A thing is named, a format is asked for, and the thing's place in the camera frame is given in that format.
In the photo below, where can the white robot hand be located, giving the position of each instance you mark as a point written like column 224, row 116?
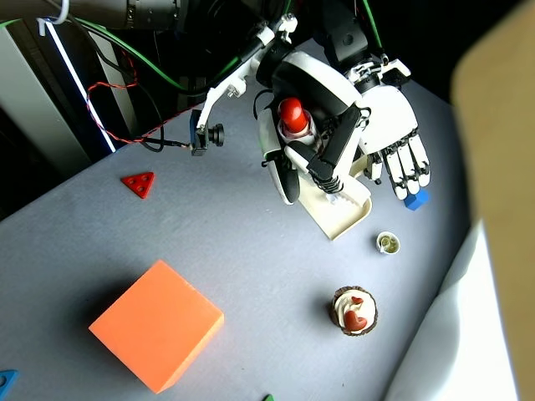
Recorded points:
column 388, row 121
column 326, row 75

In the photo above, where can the cream plastic dustpan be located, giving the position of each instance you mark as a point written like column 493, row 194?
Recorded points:
column 334, row 217

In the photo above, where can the blue hexagonal block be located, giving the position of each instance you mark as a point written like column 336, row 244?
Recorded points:
column 416, row 201

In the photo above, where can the tan wooden board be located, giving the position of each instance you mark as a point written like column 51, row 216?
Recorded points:
column 501, row 125

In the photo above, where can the small blue patterned toy bowl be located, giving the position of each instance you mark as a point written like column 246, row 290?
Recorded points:
column 388, row 243

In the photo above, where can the grey table cloth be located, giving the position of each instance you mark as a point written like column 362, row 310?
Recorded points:
column 251, row 250

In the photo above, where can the toy cupcake with white frosting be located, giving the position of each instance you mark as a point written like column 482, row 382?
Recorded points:
column 355, row 311

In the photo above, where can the red triangle block with holes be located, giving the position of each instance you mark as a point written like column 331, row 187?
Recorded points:
column 140, row 184

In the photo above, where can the white backdrop cloth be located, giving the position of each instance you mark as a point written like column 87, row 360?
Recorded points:
column 460, row 334

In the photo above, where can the large orange block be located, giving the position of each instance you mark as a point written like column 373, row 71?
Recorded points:
column 154, row 326

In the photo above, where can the blue block with holes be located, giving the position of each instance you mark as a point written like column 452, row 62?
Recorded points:
column 7, row 382

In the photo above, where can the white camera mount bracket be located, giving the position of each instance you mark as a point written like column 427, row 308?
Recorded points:
column 227, row 85

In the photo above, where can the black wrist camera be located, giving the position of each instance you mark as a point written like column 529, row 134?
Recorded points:
column 211, row 135

